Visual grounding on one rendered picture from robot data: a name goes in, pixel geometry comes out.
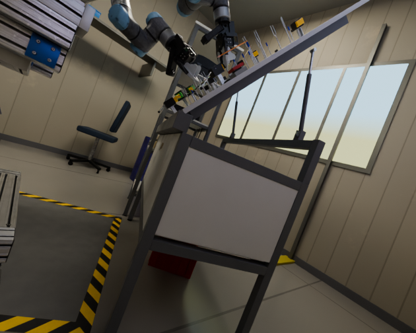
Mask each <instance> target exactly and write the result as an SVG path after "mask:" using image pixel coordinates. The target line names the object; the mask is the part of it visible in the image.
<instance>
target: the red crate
mask: <svg viewBox="0 0 416 333"><path fill-rule="evenodd" d="M158 237H160V236H158ZM161 238H164V237H161ZM164 239H168V238H164ZM169 240H172V239H169ZM172 241H177V240H172ZM177 242H180V241H177ZM182 243H186V242H182ZM186 244H189V243H186ZM190 245H194V244H190ZM194 246H197V245H194ZM196 262H197V260H191V259H188V258H182V257H179V256H173V255H169V254H164V253H161V252H155V251H152V253H151V256H150V258H149V263H148V265H149V266H152V267H155V268H158V269H161V270H164V271H167V272H170V273H173V274H176V275H178V276H182V277H184V278H188V279H190V278H191V275H192V272H193V269H194V268H195V265H196Z"/></svg>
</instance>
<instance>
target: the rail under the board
mask: <svg viewBox="0 0 416 333"><path fill-rule="evenodd" d="M192 118H193V116H192V115H189V114H187V113H186V114H185V113H184V112H183V111H181V110H179V111H177V112H176V113H174V114H173V115H172V116H171V117H169V118H168V119H167V120H165V121H164V122H163V123H161V124H160V125H159V126H158V127H157V130H156V133H157V134H160V135H166V134H173V133H181V132H184V133H187V132H188V129H189V126H190V124H191V121H192Z"/></svg>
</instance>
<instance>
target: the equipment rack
mask: <svg viewBox="0 0 416 333"><path fill-rule="evenodd" d="M210 31H212V30H211V29H210V28H208V27H206V26H205V25H204V24H201V23H200V22H198V21H196V22H195V24H194V26H193V29H192V31H191V33H190V36H189V38H188V41H187V42H186V44H188V45H189V46H191V47H192V48H193V50H194V51H195V52H196V54H199V55H202V56H204V57H206V58H207V59H210V60H211V61H212V62H214V63H215V64H217V65H218V64H219V62H218V61H217V55H216V37H214V38H213V39H212V40H211V41H210V42H209V43H208V44H205V45H203V44H202V43H201V39H202V37H203V35H205V34H208V33H209V32H210ZM243 51H244V50H243V49H242V48H241V47H239V46H238V47H236V48H235V49H233V50H232V51H231V53H233V54H234V55H235V56H236V58H235V59H234V60H235V62H236V63H238V60H239V59H240V56H241V53H242V52H243ZM197 78H198V80H199V81H200V79H201V80H202V82H204V78H205V77H204V78H203V76H201V75H200V74H198V76H197ZM205 79H206V78H205ZM194 82H195V81H193V80H192V79H190V78H189V77H188V76H187V75H186V74H185V73H184V72H183V71H182V70H181V69H180V68H179V67H178V68H177V70H176V73H175V76H174V78H173V80H172V83H171V86H170V88H169V91H168V94H167V95H166V99H165V101H166V100H168V99H170V98H172V97H173V94H174V91H175V89H176V86H177V87H180V86H181V87H180V88H182V89H185V88H186V87H188V86H190V85H192V83H193V85H194V86H195V88H196V87H197V86H198V85H200V84H199V83H198V84H197V82H195V83H194ZM200 83H201V81H200ZM195 84H196V85H197V86H196V85H195ZM182 85H183V86H184V87H183V86H182ZM196 91H197V93H198V95H199V97H200V98H202V97H203V96H205V95H206V94H205V91H204V90H203V89H202V90H201V92H202V94H203V96H202V94H201V92H200V90H199V89H198V88H197V89H196ZM197 93H196V92H195V93H194V95H196V96H198V95H197ZM221 104H222V103H220V104H218V105H217V106H216V108H215V111H214V112H213V116H212V118H211V121H210V123H209V125H206V124H203V123H201V121H202V120H200V119H199V120H200V122H199V121H197V120H192V121H191V124H190V126H189V129H190V130H192V131H194V133H195V134H196V132H203V131H206V133H205V136H204V138H203V141H206V142H207V140H208V138H209V135H210V133H211V130H212V127H213V124H214V123H215V120H216V117H217V114H218V112H219V109H220V107H221ZM173 114H174V113H173V111H172V110H171V108H169V109H166V107H165V106H163V108H162V110H161V111H160V114H159V117H158V120H157V121H156V125H155V128H154V130H153V133H152V135H151V138H150V140H149V143H148V145H147V148H146V151H145V154H144V155H143V159H142V161H141V164H140V166H139V169H138V171H137V174H136V177H135V180H134V182H133V185H132V187H131V190H130V192H129V195H128V197H127V198H128V202H127V205H126V207H125V210H124V212H123V216H127V213H128V211H129V208H130V206H131V203H132V201H133V198H134V196H135V197H136V195H137V194H136V193H138V190H139V187H140V185H141V182H142V181H140V180H141V177H142V175H143V172H144V169H145V167H146V164H147V161H148V160H149V156H150V154H151V153H152V154H153V151H154V149H155V148H153V146H154V144H155V141H156V138H157V135H158V134H157V133H156V130H157V127H158V126H159V125H160V124H161V123H163V120H164V118H165V119H168V118H169V117H171V116H172V115H173ZM202 116H204V115H202ZM202 116H200V118H202ZM202 119H203V118H202ZM197 129H198V130H197ZM201 129H202V131H201ZM194 133H193V135H194V137H195V136H196V135H195V134H194ZM193 135H192V136H193Z"/></svg>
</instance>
